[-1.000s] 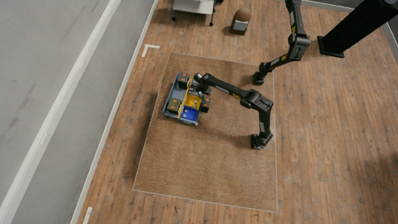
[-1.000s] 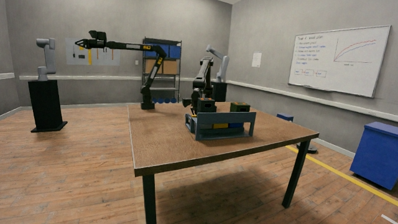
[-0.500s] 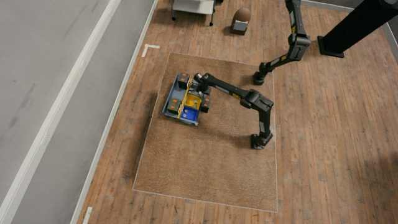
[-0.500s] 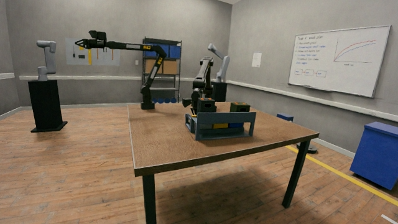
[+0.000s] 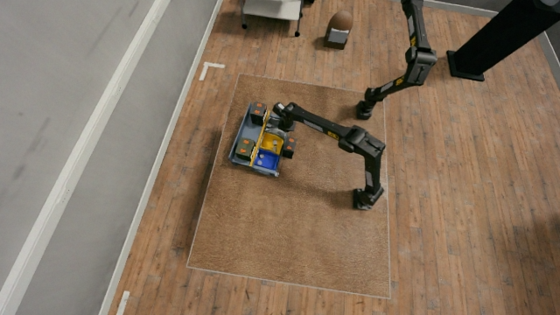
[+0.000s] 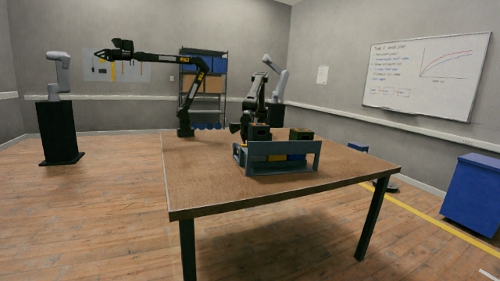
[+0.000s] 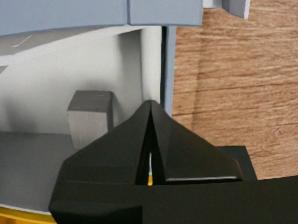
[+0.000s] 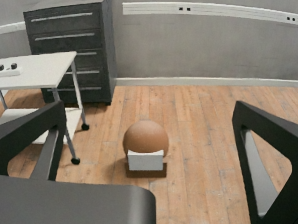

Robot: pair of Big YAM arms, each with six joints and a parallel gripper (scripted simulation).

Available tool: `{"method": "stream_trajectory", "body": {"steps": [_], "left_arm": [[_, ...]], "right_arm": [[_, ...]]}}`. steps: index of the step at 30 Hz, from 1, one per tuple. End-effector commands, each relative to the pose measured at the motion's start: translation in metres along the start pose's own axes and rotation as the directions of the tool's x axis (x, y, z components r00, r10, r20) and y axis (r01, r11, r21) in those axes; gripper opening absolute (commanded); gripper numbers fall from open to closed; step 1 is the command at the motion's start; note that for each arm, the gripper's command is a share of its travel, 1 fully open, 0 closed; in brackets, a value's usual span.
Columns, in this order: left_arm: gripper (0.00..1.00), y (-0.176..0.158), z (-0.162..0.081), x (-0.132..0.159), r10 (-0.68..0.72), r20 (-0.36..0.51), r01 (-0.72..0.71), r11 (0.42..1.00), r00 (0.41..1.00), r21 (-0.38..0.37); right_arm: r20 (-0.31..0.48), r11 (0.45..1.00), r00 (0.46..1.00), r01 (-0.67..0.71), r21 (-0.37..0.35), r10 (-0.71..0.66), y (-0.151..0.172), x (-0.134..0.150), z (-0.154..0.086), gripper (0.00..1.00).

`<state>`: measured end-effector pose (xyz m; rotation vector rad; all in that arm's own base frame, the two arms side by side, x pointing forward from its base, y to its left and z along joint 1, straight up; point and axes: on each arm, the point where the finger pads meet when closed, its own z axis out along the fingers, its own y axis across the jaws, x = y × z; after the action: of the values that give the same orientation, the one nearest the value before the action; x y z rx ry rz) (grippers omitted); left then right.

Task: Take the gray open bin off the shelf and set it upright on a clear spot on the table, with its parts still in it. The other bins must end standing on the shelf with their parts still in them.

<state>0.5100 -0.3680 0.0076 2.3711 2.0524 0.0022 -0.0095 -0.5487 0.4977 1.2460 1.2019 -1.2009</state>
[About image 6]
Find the yellow open bin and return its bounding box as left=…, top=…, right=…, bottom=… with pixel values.
left=266, top=155, right=287, bottom=162

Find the blue open bin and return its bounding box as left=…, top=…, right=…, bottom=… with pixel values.
left=286, top=154, right=305, bottom=161

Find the olive green case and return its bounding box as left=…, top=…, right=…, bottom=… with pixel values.
left=288, top=128, right=314, bottom=141

